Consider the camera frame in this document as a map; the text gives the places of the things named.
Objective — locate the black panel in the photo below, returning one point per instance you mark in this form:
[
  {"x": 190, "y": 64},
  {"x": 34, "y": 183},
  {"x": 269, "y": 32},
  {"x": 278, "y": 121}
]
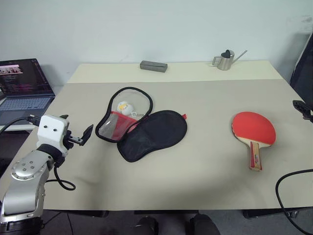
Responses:
[{"x": 303, "y": 73}]

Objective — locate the black mesh paddle case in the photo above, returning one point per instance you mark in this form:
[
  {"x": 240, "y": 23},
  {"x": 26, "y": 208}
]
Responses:
[{"x": 156, "y": 129}]

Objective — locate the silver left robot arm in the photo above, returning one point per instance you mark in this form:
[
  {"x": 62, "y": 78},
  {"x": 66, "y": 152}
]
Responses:
[{"x": 22, "y": 191}]

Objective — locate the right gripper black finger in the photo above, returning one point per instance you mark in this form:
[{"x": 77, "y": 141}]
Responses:
[{"x": 303, "y": 109}]

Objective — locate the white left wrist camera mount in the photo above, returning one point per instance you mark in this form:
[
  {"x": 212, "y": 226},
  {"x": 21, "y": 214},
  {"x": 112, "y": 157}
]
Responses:
[{"x": 50, "y": 132}]

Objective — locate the red table tennis paddle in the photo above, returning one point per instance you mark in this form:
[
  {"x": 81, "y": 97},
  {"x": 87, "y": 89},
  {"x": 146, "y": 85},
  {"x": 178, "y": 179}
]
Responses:
[{"x": 254, "y": 127}]

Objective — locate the metal watering can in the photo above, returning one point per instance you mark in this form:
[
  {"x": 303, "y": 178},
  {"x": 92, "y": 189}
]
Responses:
[{"x": 226, "y": 62}]

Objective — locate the open dark laptop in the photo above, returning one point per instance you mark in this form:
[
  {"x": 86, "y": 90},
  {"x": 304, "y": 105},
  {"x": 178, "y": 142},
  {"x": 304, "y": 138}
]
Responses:
[{"x": 22, "y": 102}]

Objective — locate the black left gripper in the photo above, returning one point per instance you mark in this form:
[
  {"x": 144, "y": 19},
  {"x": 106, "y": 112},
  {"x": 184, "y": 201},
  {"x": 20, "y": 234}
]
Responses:
[{"x": 73, "y": 140}]

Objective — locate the grey rectangular box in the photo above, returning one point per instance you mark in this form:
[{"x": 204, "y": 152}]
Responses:
[{"x": 153, "y": 66}]

